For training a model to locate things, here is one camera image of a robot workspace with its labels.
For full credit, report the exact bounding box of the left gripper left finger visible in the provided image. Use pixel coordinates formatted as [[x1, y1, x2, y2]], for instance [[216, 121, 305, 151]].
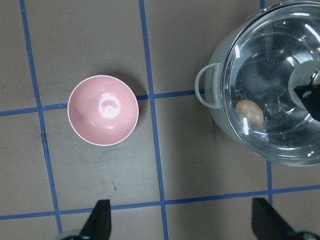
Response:
[[79, 199, 112, 240]]

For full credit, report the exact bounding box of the pale green steel pot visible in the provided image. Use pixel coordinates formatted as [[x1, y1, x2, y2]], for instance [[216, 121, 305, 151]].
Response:
[[194, 0, 320, 167]]

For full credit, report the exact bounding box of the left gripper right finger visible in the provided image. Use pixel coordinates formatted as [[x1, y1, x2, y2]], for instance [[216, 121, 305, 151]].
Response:
[[251, 197, 297, 240]]

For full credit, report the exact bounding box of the brown egg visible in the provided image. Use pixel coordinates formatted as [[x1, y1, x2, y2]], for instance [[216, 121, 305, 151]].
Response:
[[235, 100, 264, 128]]

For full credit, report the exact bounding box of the glass pot lid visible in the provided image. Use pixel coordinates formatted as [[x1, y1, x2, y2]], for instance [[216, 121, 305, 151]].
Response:
[[220, 1, 320, 166]]

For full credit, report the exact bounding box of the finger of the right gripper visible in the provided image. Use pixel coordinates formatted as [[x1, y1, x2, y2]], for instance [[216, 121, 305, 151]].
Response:
[[293, 84, 320, 122]]

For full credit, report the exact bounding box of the pink bowl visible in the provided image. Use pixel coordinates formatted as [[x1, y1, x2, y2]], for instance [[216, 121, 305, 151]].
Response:
[[67, 75, 139, 146]]

